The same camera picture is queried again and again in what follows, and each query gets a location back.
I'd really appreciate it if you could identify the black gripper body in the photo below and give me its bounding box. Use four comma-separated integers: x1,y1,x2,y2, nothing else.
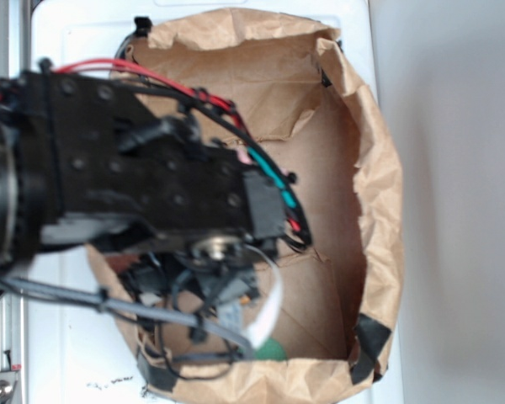
121,235,279,333

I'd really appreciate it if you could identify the aluminium frame rail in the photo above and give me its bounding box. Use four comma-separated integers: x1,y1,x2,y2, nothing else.
0,1,25,403

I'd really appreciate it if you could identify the brown paper-lined cardboard box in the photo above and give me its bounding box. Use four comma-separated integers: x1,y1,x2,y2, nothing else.
85,7,405,404

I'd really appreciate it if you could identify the white plastic bin lid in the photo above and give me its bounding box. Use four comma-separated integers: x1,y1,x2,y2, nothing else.
23,0,406,404

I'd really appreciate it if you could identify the white flat ribbon cable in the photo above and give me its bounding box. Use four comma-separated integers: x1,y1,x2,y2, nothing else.
242,244,284,349

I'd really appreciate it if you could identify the grey cable bundle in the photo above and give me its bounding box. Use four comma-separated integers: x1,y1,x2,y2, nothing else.
0,271,258,363

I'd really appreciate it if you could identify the green ball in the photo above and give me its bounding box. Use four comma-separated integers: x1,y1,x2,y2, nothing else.
254,338,287,362

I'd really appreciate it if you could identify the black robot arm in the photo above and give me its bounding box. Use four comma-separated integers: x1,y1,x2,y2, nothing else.
0,71,291,311

